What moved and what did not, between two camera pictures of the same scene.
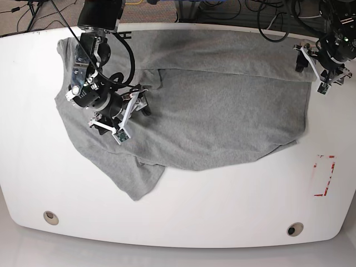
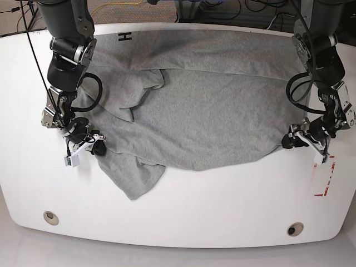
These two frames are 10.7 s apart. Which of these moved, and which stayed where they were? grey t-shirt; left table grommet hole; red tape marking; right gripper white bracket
Moved: right gripper white bracket
Stayed: left table grommet hole; red tape marking; grey t-shirt
